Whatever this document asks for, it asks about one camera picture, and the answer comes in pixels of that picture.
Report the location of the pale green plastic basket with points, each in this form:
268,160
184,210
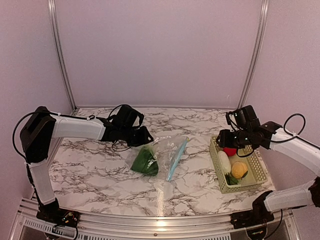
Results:
255,177

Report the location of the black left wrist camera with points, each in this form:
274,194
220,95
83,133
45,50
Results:
141,118

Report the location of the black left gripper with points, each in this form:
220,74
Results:
143,139

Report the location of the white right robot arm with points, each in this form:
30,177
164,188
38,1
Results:
275,137

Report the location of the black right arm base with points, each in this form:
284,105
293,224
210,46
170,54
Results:
258,215

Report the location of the right aluminium frame post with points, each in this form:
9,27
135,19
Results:
258,43

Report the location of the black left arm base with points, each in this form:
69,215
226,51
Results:
59,216

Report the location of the clear zip top bag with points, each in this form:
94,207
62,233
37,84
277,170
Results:
168,151

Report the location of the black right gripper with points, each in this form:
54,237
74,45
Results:
225,140

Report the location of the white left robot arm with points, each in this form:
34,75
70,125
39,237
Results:
43,126

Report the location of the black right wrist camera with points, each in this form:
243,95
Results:
228,119

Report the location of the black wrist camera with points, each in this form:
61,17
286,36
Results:
228,119
141,118

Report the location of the aluminium frame post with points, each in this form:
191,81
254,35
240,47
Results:
59,51
258,43

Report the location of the front aluminium table rail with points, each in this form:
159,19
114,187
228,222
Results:
98,226

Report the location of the left aluminium frame post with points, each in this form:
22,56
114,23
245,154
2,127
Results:
59,51

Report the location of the red fake apple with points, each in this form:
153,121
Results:
230,152

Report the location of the yellow fake fruit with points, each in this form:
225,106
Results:
239,170

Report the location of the fake bok choy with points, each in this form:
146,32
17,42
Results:
226,168
145,162

